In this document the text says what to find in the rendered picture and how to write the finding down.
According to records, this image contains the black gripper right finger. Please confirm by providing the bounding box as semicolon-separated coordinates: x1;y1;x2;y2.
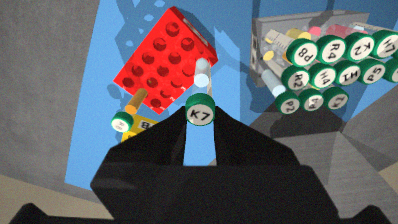
213;106;301;165

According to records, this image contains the yellow rack with round wells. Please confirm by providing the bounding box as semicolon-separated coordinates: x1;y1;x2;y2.
121;114;159;142

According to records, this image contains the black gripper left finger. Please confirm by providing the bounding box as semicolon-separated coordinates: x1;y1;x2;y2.
100;106;187;165

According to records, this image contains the blue bench mat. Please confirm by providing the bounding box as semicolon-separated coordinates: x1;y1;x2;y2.
65;0;398;191

